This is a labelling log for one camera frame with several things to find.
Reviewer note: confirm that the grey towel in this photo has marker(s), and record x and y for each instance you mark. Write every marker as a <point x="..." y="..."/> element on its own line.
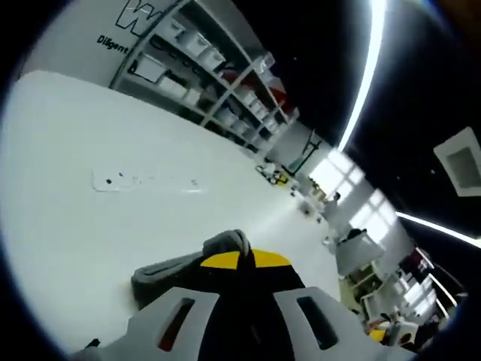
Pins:
<point x="165" y="271"/>

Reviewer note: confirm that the white and yellow device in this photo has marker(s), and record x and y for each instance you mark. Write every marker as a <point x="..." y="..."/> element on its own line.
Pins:
<point x="400" y="332"/>

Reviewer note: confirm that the pile of small table items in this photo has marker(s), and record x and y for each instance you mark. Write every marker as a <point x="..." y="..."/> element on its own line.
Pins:
<point x="276" y="176"/>

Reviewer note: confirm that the green floor stand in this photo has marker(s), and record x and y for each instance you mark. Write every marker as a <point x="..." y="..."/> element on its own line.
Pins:
<point x="300" y="161"/>

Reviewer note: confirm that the short ceiling light strip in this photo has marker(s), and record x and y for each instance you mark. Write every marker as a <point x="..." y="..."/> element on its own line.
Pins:
<point x="439" y="225"/>

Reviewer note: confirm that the grey metal shelving unit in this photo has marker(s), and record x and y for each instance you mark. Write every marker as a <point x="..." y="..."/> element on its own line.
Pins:
<point x="229" y="90"/>

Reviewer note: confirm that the long ceiling light strip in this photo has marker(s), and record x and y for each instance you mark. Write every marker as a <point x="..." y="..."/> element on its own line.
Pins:
<point x="370" y="67"/>

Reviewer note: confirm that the rows of white storage bins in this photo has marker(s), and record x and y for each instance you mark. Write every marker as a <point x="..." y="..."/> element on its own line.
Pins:
<point x="195" y="43"/>

